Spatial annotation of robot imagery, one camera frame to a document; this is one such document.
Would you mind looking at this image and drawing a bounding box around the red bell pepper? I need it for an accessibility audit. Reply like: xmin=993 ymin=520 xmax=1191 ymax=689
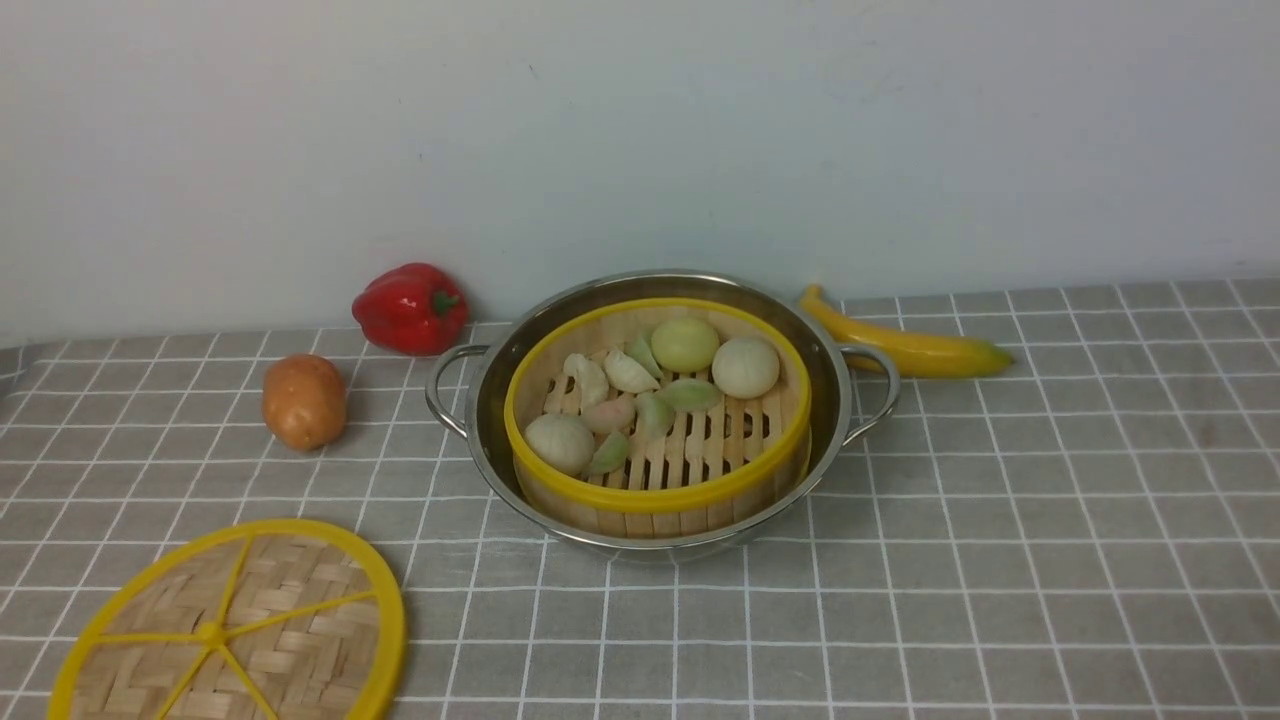
xmin=351 ymin=263 xmax=470 ymax=357

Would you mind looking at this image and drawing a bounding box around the yellow-green round bun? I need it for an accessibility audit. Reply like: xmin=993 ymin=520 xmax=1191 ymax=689
xmin=649 ymin=316 xmax=721 ymax=374

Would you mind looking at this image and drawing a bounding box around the green dumpling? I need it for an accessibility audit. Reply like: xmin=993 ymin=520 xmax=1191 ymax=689
xmin=623 ymin=331 xmax=664 ymax=382
xmin=582 ymin=430 xmax=631 ymax=477
xmin=655 ymin=377 xmax=723 ymax=413
xmin=635 ymin=392 xmax=676 ymax=441

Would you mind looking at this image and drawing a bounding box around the green dumpling middle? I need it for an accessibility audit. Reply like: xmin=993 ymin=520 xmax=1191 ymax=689
xmin=635 ymin=392 xmax=676 ymax=441

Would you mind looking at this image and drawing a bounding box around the brown potato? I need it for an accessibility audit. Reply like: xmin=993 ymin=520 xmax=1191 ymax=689
xmin=261 ymin=354 xmax=347 ymax=454

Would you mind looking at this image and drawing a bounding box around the white round bun right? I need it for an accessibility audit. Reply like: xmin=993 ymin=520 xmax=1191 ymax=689
xmin=710 ymin=336 xmax=781 ymax=400

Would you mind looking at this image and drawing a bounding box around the stainless steel pot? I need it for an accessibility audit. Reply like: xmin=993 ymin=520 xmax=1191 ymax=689
xmin=425 ymin=269 xmax=901 ymax=564

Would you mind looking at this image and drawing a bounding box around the white round bun left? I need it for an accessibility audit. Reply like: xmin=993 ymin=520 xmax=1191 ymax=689
xmin=524 ymin=413 xmax=596 ymax=477

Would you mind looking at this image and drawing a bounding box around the green dumpling lower left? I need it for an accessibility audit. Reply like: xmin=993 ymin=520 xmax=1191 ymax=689
xmin=582 ymin=430 xmax=631 ymax=477

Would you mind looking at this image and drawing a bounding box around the white dumpling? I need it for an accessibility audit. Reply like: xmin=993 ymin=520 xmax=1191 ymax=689
xmin=562 ymin=354 xmax=611 ymax=411
xmin=603 ymin=348 xmax=660 ymax=395

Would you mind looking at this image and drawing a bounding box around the white round bun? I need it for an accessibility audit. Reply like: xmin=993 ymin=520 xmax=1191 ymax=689
xmin=524 ymin=413 xmax=596 ymax=477
xmin=710 ymin=336 xmax=781 ymax=400

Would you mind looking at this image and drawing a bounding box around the green dumpling right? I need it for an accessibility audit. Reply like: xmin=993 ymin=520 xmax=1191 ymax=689
xmin=655 ymin=377 xmax=723 ymax=413

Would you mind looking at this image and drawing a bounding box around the grey checkered tablecloth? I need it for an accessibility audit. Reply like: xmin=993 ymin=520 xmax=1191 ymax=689
xmin=1 ymin=279 xmax=1279 ymax=719

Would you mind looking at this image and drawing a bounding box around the yellow banana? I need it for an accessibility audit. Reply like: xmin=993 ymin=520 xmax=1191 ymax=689
xmin=797 ymin=284 xmax=1016 ymax=379

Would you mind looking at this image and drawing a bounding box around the yellow woven bamboo steamer lid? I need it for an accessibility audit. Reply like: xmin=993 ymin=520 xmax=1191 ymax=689
xmin=47 ymin=518 xmax=407 ymax=719

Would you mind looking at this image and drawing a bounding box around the yellow rimmed bamboo steamer basket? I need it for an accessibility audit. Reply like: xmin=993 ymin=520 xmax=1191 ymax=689
xmin=504 ymin=297 xmax=812 ymax=541

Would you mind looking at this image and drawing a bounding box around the pink dumpling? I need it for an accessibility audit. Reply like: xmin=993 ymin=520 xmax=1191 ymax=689
xmin=580 ymin=395 xmax=637 ymax=436

